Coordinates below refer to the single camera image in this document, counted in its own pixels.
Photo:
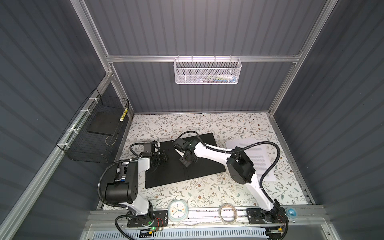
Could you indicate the white printed paper files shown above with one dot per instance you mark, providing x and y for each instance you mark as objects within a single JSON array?
[{"x": 262, "y": 156}]

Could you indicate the white wire mesh basket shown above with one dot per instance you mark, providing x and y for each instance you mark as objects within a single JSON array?
[{"x": 207, "y": 71}]

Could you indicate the white ventilated cable duct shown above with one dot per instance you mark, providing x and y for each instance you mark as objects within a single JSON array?
[{"x": 236, "y": 233}]

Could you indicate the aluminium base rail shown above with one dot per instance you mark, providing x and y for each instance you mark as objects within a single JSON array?
[{"x": 199, "y": 217}]

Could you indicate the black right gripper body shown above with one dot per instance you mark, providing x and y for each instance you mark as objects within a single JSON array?
[{"x": 192, "y": 160}]

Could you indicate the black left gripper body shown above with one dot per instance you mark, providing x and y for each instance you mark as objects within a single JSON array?
[{"x": 157, "y": 158}]

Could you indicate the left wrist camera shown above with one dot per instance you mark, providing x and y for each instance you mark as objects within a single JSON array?
[{"x": 157, "y": 147}]

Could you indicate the blue folder with black inside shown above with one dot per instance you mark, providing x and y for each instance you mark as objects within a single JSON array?
[{"x": 174, "y": 171}]

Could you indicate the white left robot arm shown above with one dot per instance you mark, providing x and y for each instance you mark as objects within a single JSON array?
[{"x": 118, "y": 185}]

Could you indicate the white square clock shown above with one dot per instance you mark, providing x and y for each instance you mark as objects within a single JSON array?
[{"x": 178, "y": 210}]

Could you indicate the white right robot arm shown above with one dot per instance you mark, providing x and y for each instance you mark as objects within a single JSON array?
[{"x": 240, "y": 166}]

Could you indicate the yellow marker pen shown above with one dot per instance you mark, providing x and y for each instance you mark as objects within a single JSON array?
[{"x": 123, "y": 114}]

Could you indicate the blue tape roll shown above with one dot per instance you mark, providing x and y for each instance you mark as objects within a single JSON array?
[{"x": 291, "y": 213}]

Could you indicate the black wire basket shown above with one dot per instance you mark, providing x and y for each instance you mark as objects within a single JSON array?
[{"x": 79, "y": 145}]

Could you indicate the black foam pad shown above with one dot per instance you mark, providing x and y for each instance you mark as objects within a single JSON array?
[{"x": 107, "y": 124}]

